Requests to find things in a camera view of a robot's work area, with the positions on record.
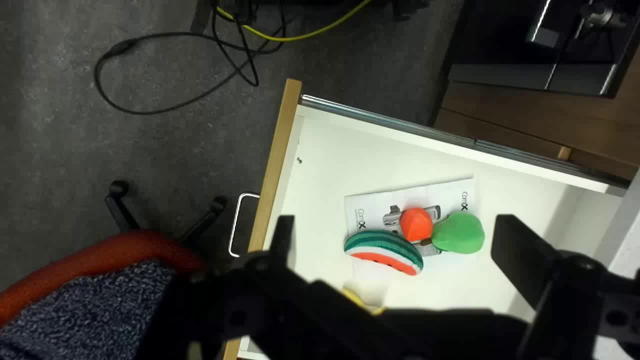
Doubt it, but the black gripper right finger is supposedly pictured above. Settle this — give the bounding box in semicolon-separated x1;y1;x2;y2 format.
491;212;569;311

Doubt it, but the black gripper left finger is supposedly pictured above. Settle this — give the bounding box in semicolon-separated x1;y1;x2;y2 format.
268;214;297;270

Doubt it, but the wood front white drawer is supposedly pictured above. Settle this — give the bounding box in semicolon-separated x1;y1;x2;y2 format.
223;76;630;360

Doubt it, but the green toy fruit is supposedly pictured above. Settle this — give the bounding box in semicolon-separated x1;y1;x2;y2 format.
430;208;488;255

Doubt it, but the toy watermelon slice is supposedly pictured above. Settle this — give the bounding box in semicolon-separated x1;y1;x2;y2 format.
342;227;426;278

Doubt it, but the orange toy fruit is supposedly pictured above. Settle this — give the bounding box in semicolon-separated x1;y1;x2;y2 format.
398;205;439;245

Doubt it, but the red office chair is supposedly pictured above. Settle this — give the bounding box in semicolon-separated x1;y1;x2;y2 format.
0;177;230;329

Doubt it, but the blue speckled cloth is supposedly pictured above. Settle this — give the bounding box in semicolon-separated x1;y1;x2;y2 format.
0;258;185;360

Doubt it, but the black undercounter appliance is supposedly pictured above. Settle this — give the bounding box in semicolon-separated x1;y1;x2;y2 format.
445;0;640;99

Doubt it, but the silver drawer handle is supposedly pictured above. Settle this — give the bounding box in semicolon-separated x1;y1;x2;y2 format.
227;190;264;259

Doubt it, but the yellow floor cable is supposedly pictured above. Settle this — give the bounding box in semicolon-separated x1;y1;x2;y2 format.
213;0;375;46

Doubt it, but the thin black floor cable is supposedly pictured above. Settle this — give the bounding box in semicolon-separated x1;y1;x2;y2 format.
93;0;291;118

